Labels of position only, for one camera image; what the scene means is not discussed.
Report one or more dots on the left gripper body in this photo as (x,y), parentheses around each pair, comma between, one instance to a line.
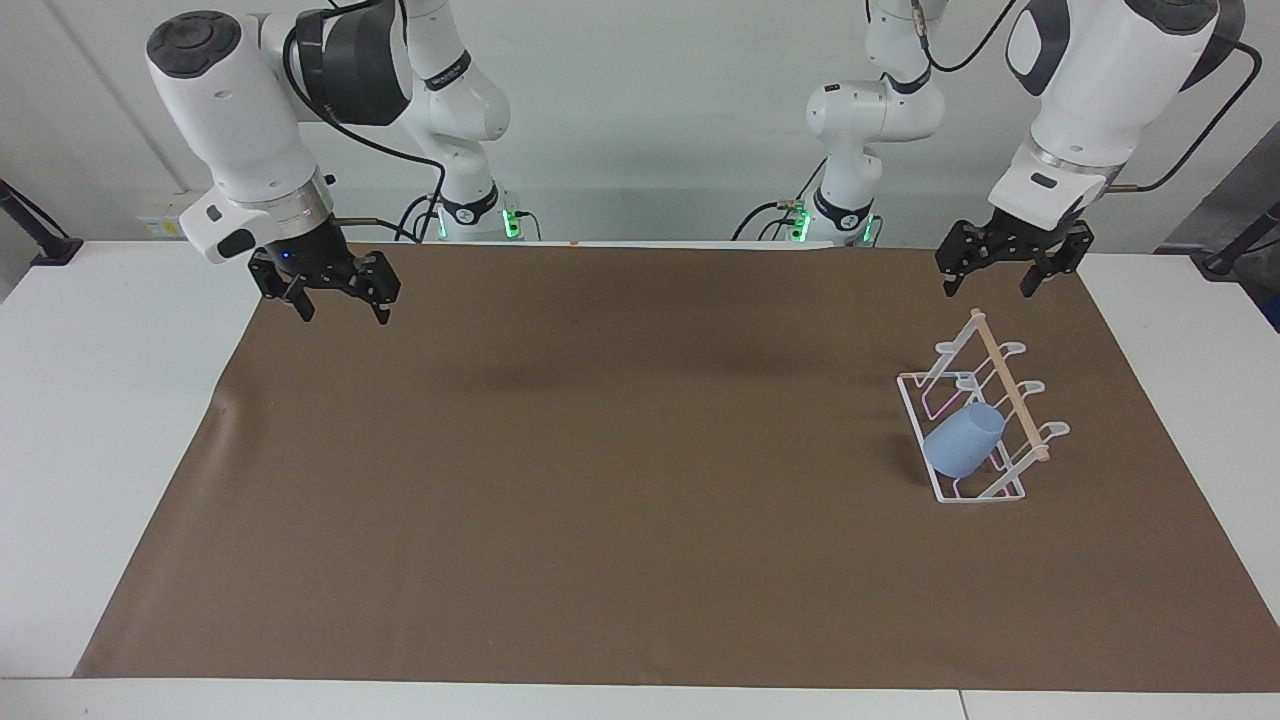
(1030,242)

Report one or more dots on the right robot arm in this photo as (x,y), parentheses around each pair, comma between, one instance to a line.
(235,110)

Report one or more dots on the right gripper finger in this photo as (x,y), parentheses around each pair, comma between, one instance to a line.
(380,280)
(280,278)

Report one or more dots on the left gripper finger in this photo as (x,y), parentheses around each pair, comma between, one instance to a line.
(962,255)
(1070,252)

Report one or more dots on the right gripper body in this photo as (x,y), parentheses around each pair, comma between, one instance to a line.
(312,255)

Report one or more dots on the light blue cup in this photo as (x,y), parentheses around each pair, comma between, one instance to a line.
(960,442)

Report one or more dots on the white socket box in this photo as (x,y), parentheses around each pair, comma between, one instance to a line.
(165,218)

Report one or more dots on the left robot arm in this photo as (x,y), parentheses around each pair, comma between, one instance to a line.
(1090,100)

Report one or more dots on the black stand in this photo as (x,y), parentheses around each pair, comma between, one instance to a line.
(45,240)
(1240,245)

